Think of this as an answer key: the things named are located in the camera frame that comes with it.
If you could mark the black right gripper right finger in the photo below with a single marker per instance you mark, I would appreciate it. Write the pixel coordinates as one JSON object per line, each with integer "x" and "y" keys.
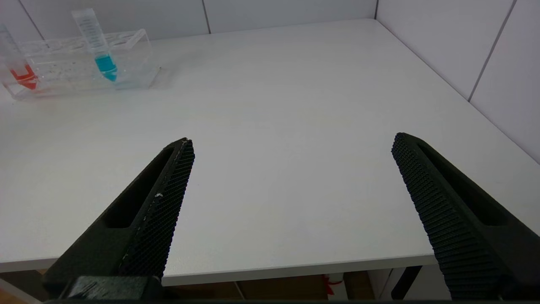
{"x": 464, "y": 228}

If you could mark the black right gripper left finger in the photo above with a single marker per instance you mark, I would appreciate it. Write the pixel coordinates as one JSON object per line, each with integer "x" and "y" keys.
{"x": 143, "y": 236}

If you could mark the clear plastic test tube rack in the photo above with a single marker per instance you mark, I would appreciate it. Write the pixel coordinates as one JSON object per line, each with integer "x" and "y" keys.
{"x": 137, "y": 63}

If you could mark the test tube with blue pigment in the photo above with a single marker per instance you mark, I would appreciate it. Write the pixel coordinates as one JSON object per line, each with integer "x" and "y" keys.
{"x": 105, "y": 65}

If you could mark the test tube with red pigment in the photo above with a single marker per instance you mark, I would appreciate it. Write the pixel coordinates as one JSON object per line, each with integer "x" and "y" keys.
{"x": 25, "y": 77}

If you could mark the black slanted leg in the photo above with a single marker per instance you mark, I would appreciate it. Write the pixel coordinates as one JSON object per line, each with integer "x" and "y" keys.
{"x": 400, "y": 280}

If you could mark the white object with red mark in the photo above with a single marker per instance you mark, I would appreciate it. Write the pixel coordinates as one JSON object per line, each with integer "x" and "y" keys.
{"x": 333, "y": 286}

